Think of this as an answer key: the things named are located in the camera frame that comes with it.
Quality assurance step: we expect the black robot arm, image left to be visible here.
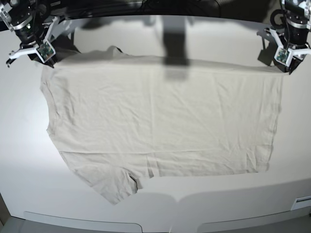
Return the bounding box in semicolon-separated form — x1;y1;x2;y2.
0;0;60;68

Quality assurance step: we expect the light grey T-shirt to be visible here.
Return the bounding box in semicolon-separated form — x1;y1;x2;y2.
40;47;284;205

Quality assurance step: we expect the white wrist camera, image right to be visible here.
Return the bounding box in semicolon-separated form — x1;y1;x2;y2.
268;28;311;67

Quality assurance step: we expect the white wrist camera, image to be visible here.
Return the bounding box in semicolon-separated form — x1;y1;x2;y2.
6;17;68;67
268;28;311;67

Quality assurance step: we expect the white wrist camera, image left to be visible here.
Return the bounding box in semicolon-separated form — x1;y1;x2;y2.
6;17;68;67

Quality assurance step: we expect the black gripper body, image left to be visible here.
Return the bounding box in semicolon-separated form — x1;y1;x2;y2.
19;41;56;68

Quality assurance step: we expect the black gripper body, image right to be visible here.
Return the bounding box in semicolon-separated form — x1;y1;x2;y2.
274;43;311;74

